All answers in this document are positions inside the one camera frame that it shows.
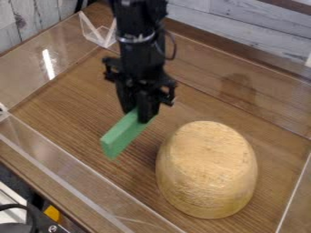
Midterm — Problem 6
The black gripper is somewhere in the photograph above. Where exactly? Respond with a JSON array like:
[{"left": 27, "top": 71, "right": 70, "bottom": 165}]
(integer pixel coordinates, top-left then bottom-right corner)
[{"left": 101, "top": 39, "right": 176, "bottom": 124}]

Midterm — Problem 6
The green rectangular block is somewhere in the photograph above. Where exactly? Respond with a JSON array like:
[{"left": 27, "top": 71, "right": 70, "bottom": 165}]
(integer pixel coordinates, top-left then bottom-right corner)
[{"left": 99, "top": 109, "right": 152, "bottom": 160}]

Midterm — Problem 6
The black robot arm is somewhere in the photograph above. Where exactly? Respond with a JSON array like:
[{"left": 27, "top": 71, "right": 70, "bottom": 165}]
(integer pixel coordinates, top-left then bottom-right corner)
[{"left": 101, "top": 0, "right": 177, "bottom": 124}]

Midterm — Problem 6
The upside-down brown wooden bowl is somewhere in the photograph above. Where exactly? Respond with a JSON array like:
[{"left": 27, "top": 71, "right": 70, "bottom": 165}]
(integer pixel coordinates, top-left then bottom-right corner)
[{"left": 154, "top": 120, "right": 257, "bottom": 219}]

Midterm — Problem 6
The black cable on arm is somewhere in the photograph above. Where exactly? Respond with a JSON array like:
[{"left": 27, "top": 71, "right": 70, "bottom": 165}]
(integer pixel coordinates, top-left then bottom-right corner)
[{"left": 153, "top": 28, "right": 178, "bottom": 61}]

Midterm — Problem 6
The clear acrylic corner bracket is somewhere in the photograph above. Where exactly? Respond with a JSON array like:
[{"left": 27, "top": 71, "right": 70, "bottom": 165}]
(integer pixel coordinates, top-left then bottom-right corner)
[{"left": 77, "top": 12, "right": 115, "bottom": 48}]

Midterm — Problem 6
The clear acrylic enclosure wall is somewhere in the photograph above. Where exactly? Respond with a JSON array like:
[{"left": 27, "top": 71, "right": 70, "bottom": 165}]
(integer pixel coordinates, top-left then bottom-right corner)
[{"left": 0, "top": 104, "right": 185, "bottom": 233}]

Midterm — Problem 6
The black cable bottom left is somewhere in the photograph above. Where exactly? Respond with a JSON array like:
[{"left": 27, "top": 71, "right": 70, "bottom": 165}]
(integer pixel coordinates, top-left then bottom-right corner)
[{"left": 0, "top": 203, "right": 46, "bottom": 233}]

